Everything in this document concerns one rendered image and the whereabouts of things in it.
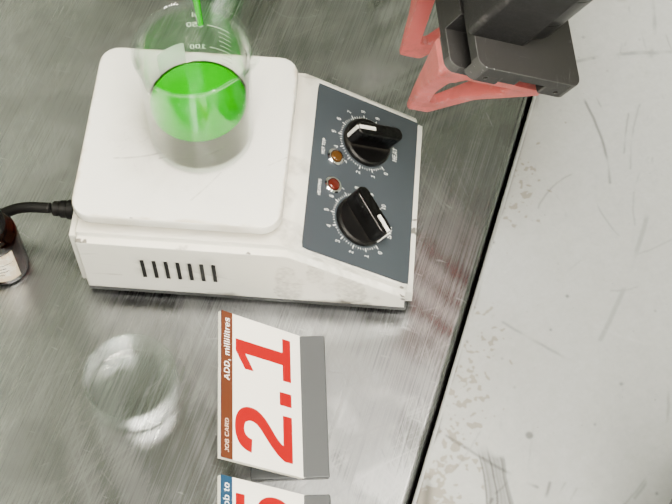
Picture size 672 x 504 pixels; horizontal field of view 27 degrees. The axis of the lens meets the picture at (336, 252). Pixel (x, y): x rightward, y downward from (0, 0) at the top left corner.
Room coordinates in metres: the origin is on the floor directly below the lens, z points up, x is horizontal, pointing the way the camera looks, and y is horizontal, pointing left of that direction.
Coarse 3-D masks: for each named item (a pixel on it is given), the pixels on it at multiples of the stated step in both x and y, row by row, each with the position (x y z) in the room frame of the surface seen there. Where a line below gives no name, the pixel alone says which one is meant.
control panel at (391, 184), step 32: (320, 96) 0.50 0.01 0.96; (352, 96) 0.51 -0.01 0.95; (320, 128) 0.48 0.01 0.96; (416, 128) 0.50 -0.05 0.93; (320, 160) 0.46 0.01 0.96; (352, 160) 0.46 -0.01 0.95; (320, 192) 0.44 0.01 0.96; (352, 192) 0.44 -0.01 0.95; (384, 192) 0.45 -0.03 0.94; (320, 224) 0.41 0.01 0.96; (352, 256) 0.40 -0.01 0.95; (384, 256) 0.41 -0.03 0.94
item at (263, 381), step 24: (240, 336) 0.36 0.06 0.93; (264, 336) 0.36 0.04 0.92; (288, 336) 0.37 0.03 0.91; (240, 360) 0.34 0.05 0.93; (264, 360) 0.35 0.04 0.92; (288, 360) 0.35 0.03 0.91; (240, 384) 0.33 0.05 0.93; (264, 384) 0.33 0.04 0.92; (288, 384) 0.34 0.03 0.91; (240, 408) 0.31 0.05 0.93; (264, 408) 0.32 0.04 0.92; (288, 408) 0.32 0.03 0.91; (240, 432) 0.30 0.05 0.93; (264, 432) 0.30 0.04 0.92; (288, 432) 0.31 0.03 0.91; (240, 456) 0.28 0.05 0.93; (264, 456) 0.29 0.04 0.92; (288, 456) 0.29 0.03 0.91
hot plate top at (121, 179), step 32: (128, 64) 0.51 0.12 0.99; (288, 64) 0.51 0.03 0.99; (96, 96) 0.49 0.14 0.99; (128, 96) 0.49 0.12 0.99; (256, 96) 0.49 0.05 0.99; (288, 96) 0.49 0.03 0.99; (96, 128) 0.46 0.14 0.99; (128, 128) 0.46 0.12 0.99; (256, 128) 0.46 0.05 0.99; (288, 128) 0.46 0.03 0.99; (96, 160) 0.44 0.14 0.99; (128, 160) 0.44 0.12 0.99; (160, 160) 0.44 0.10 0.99; (256, 160) 0.44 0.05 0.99; (288, 160) 0.44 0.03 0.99; (96, 192) 0.42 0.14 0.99; (128, 192) 0.42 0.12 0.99; (160, 192) 0.42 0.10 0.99; (192, 192) 0.42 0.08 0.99; (224, 192) 0.42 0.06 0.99; (256, 192) 0.42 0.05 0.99; (128, 224) 0.40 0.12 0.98; (160, 224) 0.40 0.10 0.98; (192, 224) 0.40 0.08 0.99; (224, 224) 0.40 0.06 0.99; (256, 224) 0.40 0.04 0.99
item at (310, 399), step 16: (304, 336) 0.37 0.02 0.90; (320, 336) 0.37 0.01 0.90; (304, 352) 0.36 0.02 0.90; (320, 352) 0.36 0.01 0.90; (304, 368) 0.35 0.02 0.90; (320, 368) 0.35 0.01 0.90; (304, 384) 0.34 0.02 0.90; (320, 384) 0.34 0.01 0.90; (304, 400) 0.33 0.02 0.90; (320, 400) 0.33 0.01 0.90; (304, 416) 0.32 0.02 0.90; (320, 416) 0.32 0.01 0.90; (304, 432) 0.31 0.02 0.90; (320, 432) 0.31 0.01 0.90; (304, 448) 0.30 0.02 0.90; (320, 448) 0.30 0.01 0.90; (256, 464) 0.28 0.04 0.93; (304, 464) 0.29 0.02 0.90; (320, 464) 0.29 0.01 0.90; (256, 480) 0.28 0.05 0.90; (272, 480) 0.28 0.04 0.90
